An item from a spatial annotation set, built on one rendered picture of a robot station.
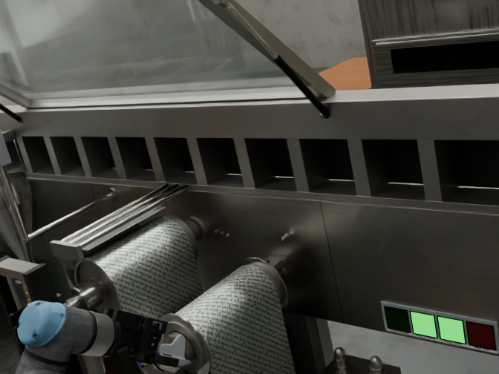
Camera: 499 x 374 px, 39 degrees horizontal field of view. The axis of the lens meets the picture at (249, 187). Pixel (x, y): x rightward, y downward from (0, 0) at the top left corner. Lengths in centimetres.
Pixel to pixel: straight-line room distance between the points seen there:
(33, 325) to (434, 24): 245
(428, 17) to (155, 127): 178
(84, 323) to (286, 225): 56
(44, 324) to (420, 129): 73
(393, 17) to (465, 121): 210
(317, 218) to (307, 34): 967
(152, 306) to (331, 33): 944
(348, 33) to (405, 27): 740
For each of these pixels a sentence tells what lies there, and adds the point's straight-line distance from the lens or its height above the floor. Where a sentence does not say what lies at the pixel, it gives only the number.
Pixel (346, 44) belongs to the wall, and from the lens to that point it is 1078.
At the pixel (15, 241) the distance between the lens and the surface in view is 202.
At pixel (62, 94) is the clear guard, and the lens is 202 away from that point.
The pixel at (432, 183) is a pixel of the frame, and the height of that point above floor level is 149.
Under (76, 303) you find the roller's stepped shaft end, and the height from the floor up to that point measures 134.
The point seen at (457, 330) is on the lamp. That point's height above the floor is 119.
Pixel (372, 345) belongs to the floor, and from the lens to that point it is 367.
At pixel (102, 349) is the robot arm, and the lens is 127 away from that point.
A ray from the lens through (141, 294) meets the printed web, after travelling 161.
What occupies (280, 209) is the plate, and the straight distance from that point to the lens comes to 159.
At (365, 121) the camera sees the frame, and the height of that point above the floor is 161.
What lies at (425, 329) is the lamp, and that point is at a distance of 151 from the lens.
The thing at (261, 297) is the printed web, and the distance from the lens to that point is 154.
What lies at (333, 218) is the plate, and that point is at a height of 140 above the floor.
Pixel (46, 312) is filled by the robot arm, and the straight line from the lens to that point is 120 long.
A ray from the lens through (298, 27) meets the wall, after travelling 1122.
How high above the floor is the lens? 197
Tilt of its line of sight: 18 degrees down
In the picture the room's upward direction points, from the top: 13 degrees counter-clockwise
